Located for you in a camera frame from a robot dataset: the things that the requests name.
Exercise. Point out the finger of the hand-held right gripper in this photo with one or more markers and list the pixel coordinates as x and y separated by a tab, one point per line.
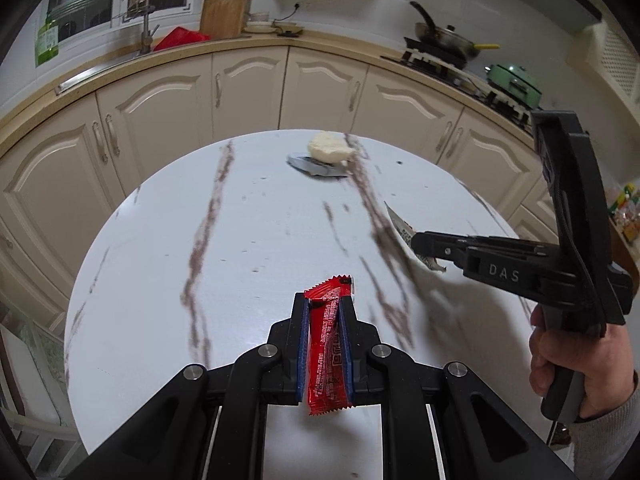
452	262
440	242

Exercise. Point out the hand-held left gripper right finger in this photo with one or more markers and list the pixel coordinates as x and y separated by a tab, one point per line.
348	355

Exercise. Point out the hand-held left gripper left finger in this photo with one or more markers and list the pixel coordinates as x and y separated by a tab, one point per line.
301	350

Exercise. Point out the red snack wrapper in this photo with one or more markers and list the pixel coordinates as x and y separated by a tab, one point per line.
327	350

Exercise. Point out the silver foil wrapper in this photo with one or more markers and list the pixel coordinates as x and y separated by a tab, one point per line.
400	225

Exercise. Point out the person's right forearm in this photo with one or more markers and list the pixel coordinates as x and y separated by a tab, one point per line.
610	440

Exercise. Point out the person's right hand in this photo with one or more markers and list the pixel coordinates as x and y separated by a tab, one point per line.
542	355

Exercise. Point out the colourful packets pile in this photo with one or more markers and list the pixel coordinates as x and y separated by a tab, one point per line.
625	210

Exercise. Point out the brown chair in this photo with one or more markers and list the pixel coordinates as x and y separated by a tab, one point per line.
627	260

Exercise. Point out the green electric pot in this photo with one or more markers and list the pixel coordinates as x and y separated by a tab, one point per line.
515	85

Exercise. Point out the silver blue wrapper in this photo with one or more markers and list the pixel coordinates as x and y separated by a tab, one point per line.
312	166

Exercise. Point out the cream lattice upper cabinet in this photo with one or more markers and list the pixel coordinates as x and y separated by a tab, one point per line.
617	65

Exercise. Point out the black gas stove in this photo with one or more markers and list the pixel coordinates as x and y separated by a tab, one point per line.
450	72

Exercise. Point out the metal wok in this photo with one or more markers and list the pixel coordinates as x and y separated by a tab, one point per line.
447	37

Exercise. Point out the white storage cart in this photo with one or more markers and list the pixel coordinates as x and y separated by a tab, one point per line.
30	410

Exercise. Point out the cream lower kitchen cabinets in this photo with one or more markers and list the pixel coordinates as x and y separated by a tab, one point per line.
165	105

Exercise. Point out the stack of white bowls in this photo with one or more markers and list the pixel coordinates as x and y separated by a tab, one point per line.
257	24

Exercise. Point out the wooden cutting board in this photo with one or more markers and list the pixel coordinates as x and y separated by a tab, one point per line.
225	15

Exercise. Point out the red plastic bag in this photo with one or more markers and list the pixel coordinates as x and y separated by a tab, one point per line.
181	40

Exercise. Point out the steel sink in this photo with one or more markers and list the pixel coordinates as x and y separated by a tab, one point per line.
100	74

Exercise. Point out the metal faucet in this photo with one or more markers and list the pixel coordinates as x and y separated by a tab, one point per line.
145	35

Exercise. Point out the green bottle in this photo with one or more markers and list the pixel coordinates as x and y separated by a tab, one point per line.
48	40

